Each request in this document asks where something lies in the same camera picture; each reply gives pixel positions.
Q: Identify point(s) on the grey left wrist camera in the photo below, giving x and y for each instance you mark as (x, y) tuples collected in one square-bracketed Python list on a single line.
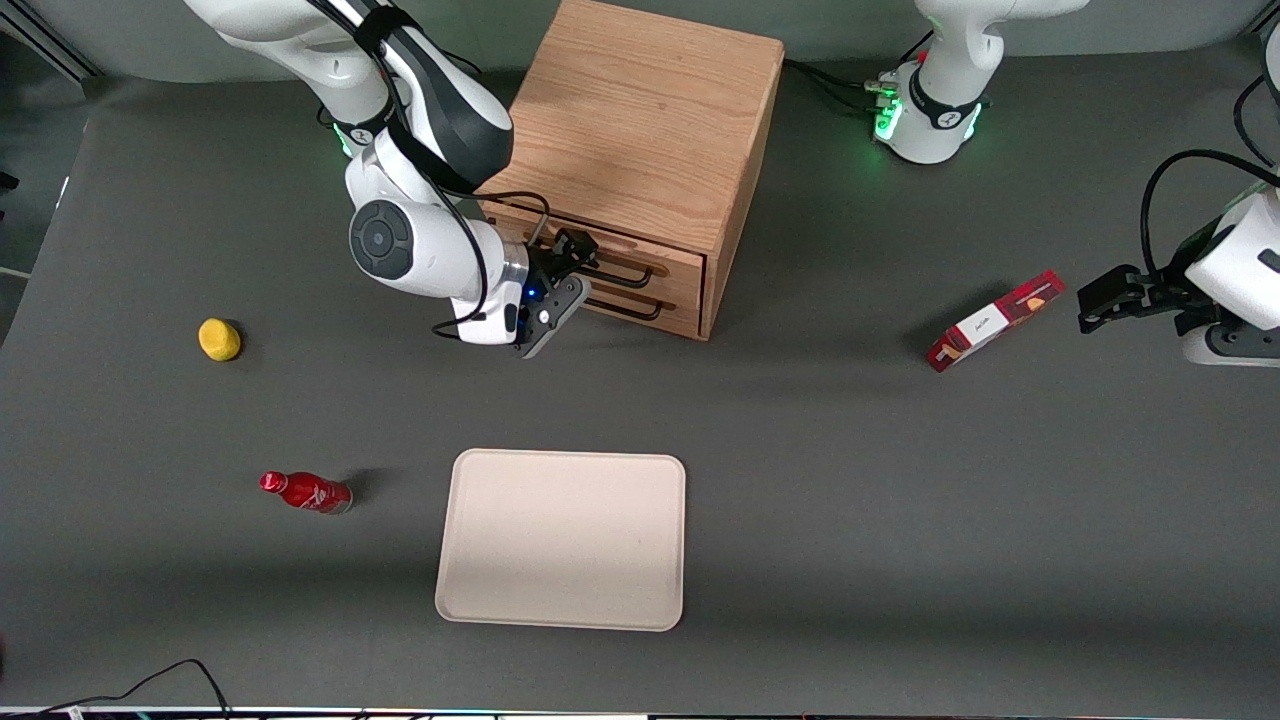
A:
[(1235, 345)]

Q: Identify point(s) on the yellow lemon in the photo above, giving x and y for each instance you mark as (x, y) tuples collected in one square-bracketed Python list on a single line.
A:
[(219, 339)]

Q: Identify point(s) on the red white snack box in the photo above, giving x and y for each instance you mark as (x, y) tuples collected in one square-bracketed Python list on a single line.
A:
[(990, 322)]

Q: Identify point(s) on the oak wooden drawer cabinet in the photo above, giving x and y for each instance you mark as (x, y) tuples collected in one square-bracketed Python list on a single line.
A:
[(640, 120)]

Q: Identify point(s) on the beige plastic tray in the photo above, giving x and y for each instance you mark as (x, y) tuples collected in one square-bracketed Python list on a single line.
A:
[(560, 545)]

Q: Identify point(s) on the red soda bottle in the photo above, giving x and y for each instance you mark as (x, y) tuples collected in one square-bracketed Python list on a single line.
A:
[(305, 492)]

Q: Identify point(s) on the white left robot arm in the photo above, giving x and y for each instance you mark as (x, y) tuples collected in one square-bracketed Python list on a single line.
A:
[(940, 110)]

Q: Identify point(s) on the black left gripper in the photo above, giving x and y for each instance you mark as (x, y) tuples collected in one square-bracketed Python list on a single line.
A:
[(1163, 294)]

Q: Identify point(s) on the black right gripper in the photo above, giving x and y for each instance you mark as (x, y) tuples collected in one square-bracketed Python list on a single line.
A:
[(543, 268)]

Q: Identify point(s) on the wooden drawer front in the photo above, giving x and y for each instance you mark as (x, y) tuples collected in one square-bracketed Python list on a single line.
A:
[(680, 315)]

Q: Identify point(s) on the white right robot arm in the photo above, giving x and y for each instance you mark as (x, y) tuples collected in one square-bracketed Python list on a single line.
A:
[(430, 250)]

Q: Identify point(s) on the aluminium frame profile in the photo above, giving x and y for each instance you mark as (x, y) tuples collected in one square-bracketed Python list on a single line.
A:
[(60, 55)]

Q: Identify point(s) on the open-box wooden drawer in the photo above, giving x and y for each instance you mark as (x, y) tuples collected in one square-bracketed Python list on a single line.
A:
[(675, 272)]

